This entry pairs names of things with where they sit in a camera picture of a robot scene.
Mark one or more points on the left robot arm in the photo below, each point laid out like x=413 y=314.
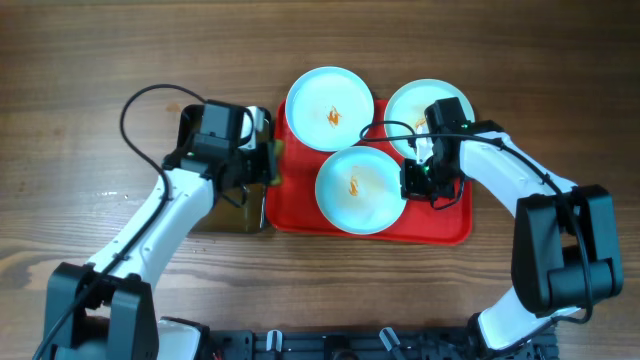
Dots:
x=104 y=309

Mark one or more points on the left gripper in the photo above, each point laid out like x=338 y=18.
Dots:
x=263 y=171

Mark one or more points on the red plastic tray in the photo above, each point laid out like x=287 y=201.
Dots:
x=291 y=206

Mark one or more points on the white plate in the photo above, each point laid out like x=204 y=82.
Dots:
x=357 y=190
x=408 y=104
x=327 y=107

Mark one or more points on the black water basin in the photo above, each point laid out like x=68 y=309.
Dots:
x=225 y=217

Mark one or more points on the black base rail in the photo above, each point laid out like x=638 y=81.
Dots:
x=446 y=343

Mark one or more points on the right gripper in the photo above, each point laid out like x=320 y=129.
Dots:
x=411 y=187

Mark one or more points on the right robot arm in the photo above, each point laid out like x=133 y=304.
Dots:
x=565 y=255

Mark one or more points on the green yellow sponge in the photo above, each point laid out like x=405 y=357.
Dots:
x=276 y=155

